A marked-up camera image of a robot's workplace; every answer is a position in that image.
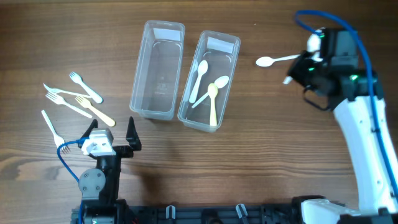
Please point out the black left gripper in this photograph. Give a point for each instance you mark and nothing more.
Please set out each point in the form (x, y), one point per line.
(121, 150)

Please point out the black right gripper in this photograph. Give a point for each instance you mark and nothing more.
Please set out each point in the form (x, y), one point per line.
(298, 70)

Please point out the white plastic spoon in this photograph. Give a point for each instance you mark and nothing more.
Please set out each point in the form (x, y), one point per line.
(287, 80)
(268, 61)

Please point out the white spoon thin handle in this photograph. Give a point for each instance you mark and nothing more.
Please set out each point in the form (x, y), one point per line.
(219, 82)

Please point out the yellow plastic spoon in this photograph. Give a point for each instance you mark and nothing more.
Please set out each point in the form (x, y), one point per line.
(212, 92)

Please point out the white spoon wide handle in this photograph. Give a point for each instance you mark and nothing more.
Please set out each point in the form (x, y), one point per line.
(201, 70)

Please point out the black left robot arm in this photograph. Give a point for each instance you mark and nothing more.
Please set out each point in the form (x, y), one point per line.
(99, 186)

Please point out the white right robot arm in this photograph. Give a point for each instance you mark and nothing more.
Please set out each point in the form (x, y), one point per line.
(329, 67)

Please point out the left clear plastic container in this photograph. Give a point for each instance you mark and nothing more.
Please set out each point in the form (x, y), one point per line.
(157, 75)

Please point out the clear plastic container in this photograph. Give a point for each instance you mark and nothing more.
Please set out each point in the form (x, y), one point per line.
(221, 52)
(157, 75)

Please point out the right clear plastic container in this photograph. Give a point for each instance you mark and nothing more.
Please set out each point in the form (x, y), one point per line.
(221, 52)

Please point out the yellow plastic fork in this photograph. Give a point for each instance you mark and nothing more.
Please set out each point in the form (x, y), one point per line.
(87, 104)

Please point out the long white plastic fork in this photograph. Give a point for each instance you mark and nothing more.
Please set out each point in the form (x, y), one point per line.
(57, 139)

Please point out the short white plastic fork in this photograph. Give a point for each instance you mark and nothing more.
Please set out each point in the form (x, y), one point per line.
(78, 79)

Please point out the thin white plastic fork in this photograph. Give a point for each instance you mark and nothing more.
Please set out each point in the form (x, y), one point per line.
(56, 91)

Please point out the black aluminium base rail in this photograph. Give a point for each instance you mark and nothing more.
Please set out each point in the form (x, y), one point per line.
(268, 213)

